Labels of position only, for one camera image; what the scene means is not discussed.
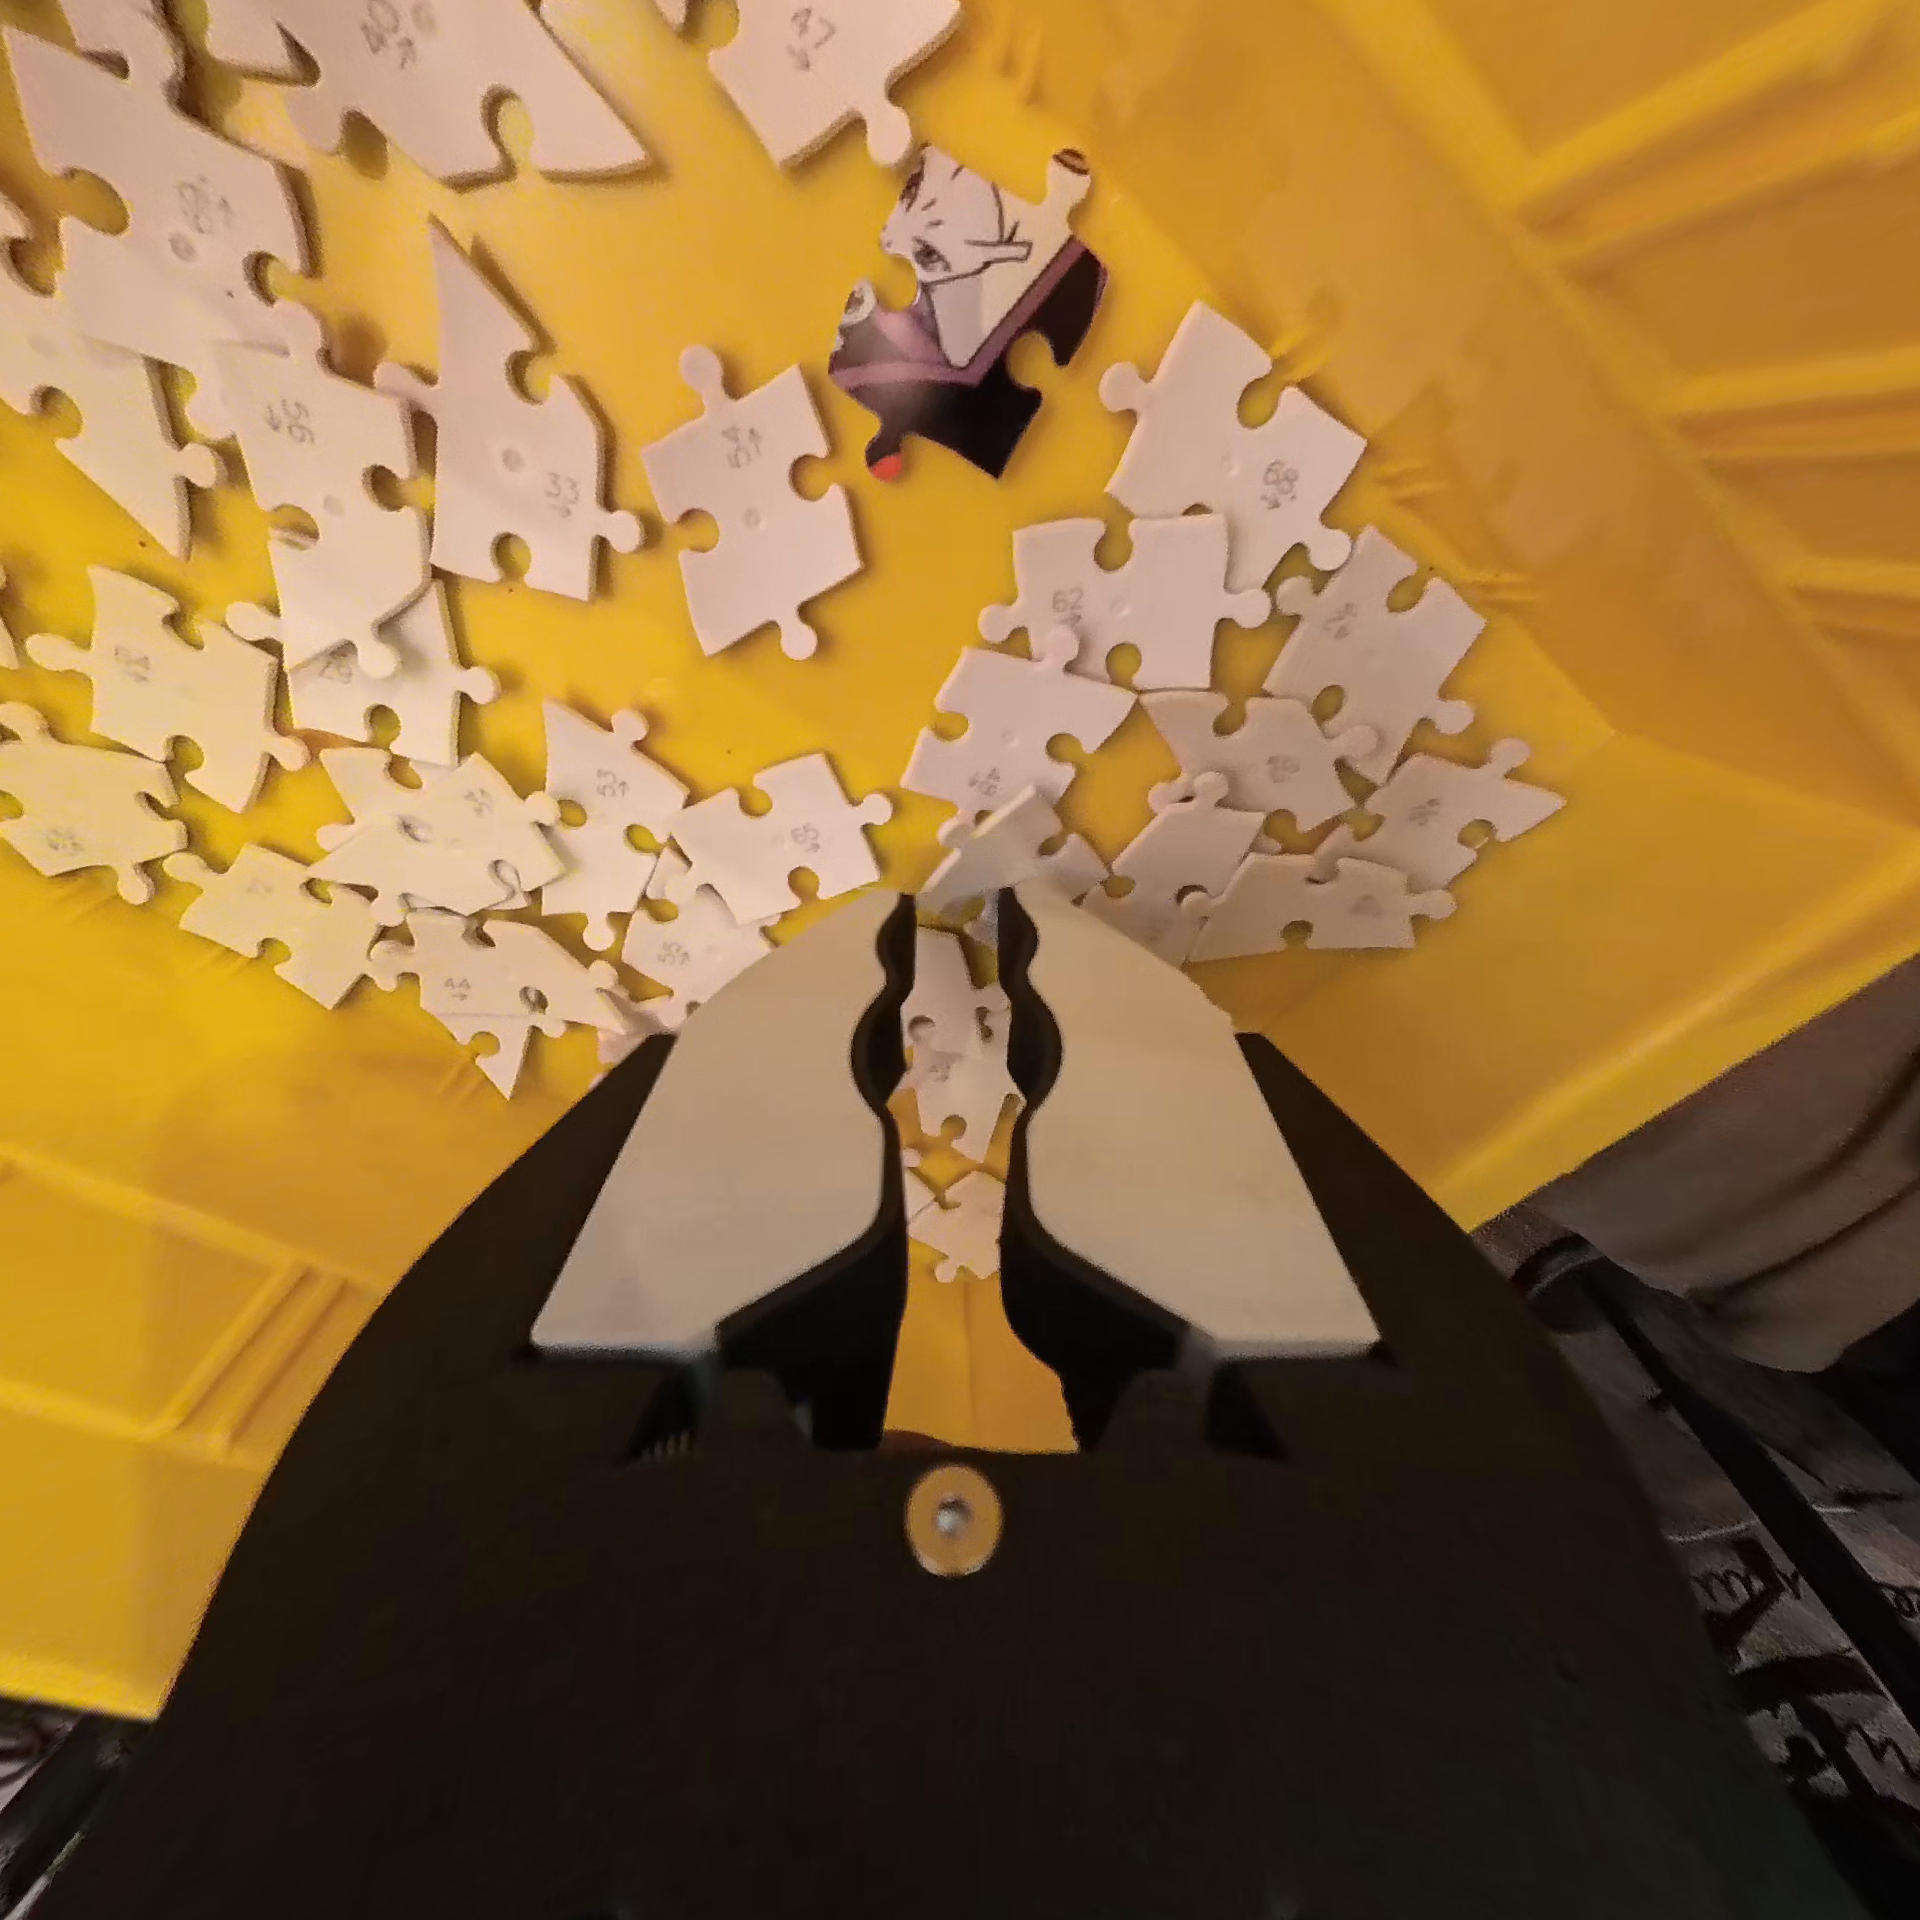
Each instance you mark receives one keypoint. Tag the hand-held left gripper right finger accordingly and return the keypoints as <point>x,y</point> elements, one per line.
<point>1185,1200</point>

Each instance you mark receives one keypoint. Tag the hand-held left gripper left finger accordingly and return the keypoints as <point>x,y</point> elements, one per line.
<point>735,1200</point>

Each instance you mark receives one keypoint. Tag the pile of white puzzle pieces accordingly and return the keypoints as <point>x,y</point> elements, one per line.
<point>764,523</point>

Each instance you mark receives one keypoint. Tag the yellow plastic bin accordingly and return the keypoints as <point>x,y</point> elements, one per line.
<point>1501,299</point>

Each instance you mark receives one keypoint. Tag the printed puzzle piece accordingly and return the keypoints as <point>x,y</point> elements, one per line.
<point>974,299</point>

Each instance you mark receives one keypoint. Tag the black printed bag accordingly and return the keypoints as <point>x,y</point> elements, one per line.
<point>1799,1651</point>

